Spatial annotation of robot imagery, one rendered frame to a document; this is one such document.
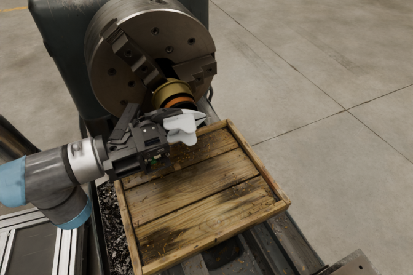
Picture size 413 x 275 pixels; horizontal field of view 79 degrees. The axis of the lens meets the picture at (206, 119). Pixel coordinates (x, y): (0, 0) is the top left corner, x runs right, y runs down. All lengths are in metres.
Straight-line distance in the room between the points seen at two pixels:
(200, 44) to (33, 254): 1.22
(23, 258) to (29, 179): 1.06
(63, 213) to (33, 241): 0.99
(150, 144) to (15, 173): 0.20
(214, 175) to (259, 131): 1.35
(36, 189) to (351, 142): 1.99
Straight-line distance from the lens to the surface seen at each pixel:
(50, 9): 0.71
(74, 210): 0.56
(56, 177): 0.47
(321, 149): 2.01
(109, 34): 0.57
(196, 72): 0.59
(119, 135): 0.49
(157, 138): 0.45
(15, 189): 0.49
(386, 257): 1.77
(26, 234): 1.57
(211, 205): 0.62
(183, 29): 0.60
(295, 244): 0.64
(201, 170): 0.66
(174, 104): 0.50
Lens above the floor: 1.44
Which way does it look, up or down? 45 degrees down
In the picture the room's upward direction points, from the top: straight up
